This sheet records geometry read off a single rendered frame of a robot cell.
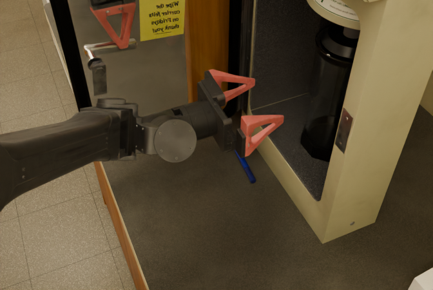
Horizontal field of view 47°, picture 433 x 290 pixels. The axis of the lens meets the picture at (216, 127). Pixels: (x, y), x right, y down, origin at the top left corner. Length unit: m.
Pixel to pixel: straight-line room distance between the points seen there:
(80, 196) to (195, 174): 1.28
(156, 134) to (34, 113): 2.04
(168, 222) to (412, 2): 0.55
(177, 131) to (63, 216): 1.56
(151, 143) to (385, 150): 0.35
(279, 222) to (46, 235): 1.37
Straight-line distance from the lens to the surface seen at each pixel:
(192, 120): 0.72
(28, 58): 3.04
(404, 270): 0.91
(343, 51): 0.77
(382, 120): 0.72
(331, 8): 0.71
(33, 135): 0.50
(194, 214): 0.92
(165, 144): 0.64
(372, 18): 0.60
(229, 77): 0.79
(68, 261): 2.04
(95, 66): 0.80
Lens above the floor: 1.68
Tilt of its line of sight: 44 degrees down
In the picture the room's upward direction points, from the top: straight up
